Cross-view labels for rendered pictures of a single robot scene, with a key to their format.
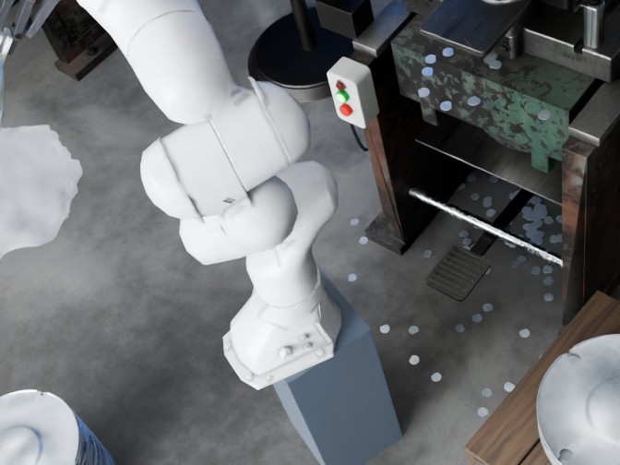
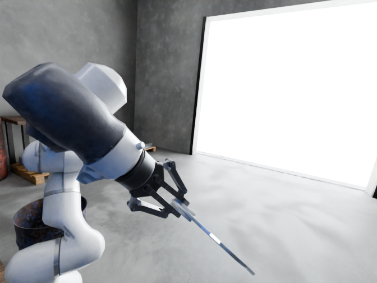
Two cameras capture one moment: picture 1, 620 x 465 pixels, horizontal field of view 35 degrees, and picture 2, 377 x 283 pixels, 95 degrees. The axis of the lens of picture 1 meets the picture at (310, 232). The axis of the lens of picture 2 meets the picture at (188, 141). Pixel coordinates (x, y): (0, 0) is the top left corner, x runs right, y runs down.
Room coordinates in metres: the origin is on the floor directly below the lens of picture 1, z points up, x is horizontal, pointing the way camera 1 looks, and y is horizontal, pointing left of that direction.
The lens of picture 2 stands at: (1.61, 0.17, 1.30)
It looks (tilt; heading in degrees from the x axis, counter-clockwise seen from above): 12 degrees down; 151
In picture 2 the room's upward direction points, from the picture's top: 6 degrees clockwise
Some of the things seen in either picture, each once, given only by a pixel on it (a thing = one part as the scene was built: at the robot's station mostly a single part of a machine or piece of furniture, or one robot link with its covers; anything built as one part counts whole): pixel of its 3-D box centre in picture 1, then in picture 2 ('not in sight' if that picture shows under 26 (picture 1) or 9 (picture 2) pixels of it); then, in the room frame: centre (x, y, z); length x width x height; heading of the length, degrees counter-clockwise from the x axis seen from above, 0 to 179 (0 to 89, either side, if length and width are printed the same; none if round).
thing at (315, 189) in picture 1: (291, 229); (47, 277); (1.02, 0.03, 0.71); 0.18 x 0.11 x 0.25; 93
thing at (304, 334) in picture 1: (276, 315); not in sight; (1.00, 0.10, 0.52); 0.22 x 0.19 x 0.14; 107
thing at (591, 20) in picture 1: (593, 21); not in sight; (1.20, -0.58, 0.75); 0.03 x 0.03 x 0.10; 36
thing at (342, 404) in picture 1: (327, 381); not in sight; (1.01, 0.06, 0.23); 0.18 x 0.18 x 0.45; 17
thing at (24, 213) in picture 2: not in sight; (55, 237); (0.19, -0.11, 0.24); 0.42 x 0.42 x 0.48
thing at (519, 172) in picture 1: (549, 113); not in sight; (1.43, -0.59, 0.31); 0.43 x 0.42 x 0.01; 36
